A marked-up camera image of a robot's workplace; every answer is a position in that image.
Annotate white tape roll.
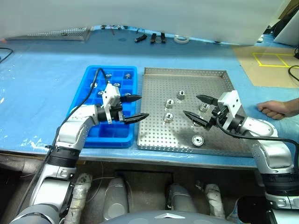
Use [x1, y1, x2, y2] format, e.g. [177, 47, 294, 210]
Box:
[173, 35, 190, 44]

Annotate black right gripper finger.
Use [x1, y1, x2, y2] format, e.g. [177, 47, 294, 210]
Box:
[195, 94, 219, 106]
[183, 110, 211, 130]

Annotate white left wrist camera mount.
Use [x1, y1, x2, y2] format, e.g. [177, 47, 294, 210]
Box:
[101, 83, 121, 124]

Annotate person's bare hand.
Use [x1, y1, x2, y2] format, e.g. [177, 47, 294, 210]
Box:
[256, 100, 287, 121]

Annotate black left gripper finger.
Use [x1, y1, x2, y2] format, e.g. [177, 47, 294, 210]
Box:
[122, 113, 150, 125]
[120, 94, 142, 103]

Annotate white wrapped post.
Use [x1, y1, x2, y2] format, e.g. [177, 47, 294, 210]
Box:
[204, 183, 226, 219]
[66, 173, 93, 224]

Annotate blue compartment tray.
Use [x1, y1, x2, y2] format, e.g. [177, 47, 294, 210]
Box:
[66, 65, 138, 149]

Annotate brown cardboard sheet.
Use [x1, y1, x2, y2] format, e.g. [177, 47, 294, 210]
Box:
[231, 45, 299, 88]

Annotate yellow tape marking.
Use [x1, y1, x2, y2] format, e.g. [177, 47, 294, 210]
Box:
[251, 52, 296, 68]

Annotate grey robot torso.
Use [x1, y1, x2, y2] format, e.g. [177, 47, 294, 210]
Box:
[100, 210, 229, 224]

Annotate black floor cable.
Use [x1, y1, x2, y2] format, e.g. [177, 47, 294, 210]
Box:
[288, 45, 299, 82]

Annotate dark grey rounded shell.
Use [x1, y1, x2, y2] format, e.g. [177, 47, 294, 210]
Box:
[102, 176, 129, 221]
[167, 183, 198, 213]

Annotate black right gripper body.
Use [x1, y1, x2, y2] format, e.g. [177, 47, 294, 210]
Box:
[206, 105, 229, 129]

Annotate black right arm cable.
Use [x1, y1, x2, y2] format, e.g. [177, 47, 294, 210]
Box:
[215, 116, 299, 173]

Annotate perforated metal tray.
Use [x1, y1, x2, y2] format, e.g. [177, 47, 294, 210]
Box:
[137, 67, 255, 157]
[7, 26, 93, 42]

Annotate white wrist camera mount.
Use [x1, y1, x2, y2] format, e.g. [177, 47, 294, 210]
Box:
[101, 83, 121, 124]
[217, 90, 241, 128]

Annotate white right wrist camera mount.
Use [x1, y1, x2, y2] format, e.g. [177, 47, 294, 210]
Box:
[217, 90, 241, 128]

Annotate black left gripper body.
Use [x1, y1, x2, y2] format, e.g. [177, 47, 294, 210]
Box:
[111, 96, 125, 123]

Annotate thin black cable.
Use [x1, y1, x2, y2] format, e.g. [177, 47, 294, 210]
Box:
[0, 47, 14, 63]

